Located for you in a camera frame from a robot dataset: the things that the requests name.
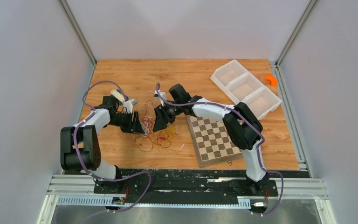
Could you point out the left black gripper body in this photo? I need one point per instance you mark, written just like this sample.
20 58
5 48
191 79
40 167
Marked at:
125 121

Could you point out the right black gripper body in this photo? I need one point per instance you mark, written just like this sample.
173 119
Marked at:
171 111

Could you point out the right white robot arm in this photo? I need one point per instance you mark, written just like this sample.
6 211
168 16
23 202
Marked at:
243 127

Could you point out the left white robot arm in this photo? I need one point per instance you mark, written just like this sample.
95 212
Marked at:
79 145

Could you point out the white blue toy car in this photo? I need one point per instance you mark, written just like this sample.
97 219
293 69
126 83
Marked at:
119 96

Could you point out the wooden chessboard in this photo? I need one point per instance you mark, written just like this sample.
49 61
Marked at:
211 142

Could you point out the white three-compartment tray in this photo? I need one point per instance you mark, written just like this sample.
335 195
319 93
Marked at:
240 85

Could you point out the orange curved plastic piece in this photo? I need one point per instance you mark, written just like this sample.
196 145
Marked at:
271 79

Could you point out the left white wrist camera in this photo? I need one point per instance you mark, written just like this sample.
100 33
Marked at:
128 105

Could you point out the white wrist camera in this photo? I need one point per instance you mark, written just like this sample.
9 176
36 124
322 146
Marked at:
128 105
160 95

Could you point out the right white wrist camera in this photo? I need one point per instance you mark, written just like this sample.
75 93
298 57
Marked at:
160 95

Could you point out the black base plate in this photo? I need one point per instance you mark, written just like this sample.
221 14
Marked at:
185 186

